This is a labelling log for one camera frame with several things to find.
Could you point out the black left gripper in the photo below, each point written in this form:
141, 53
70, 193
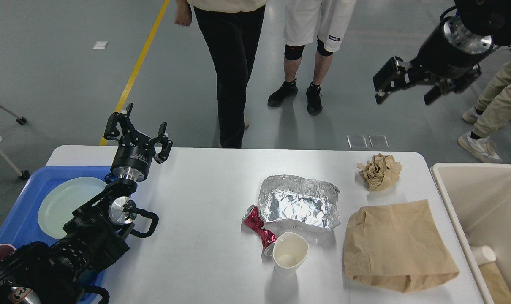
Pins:
133, 158

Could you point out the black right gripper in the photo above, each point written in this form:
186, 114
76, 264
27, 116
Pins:
449, 58

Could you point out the brown paper ball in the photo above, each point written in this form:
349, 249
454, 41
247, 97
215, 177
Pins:
380, 173

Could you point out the green plate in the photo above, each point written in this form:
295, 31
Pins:
57, 207

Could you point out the brown paper bag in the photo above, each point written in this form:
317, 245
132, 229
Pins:
397, 247

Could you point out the aluminium foil tray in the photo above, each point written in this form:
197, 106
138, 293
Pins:
295, 202

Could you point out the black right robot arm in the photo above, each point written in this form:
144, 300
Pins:
484, 17

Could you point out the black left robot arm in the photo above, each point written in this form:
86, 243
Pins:
123, 213

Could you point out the grey floor plate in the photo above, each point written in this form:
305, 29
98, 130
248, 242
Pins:
379, 141
357, 142

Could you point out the person in khaki trousers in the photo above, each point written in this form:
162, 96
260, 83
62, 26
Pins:
491, 112

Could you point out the rolling stand leg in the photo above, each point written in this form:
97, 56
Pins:
19, 118

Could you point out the person in white shorts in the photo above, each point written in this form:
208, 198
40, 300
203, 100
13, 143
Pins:
323, 21

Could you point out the person in black trousers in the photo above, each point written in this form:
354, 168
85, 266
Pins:
231, 30

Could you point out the crushed red can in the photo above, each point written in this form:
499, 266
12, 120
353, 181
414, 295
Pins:
252, 220

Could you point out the beige plastic bin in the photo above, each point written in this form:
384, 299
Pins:
477, 197

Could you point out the white paper cup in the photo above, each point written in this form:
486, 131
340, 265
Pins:
289, 252

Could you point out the small white cup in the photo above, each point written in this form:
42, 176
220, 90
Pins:
483, 255

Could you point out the brown paper in bin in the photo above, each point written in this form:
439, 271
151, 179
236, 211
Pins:
496, 284

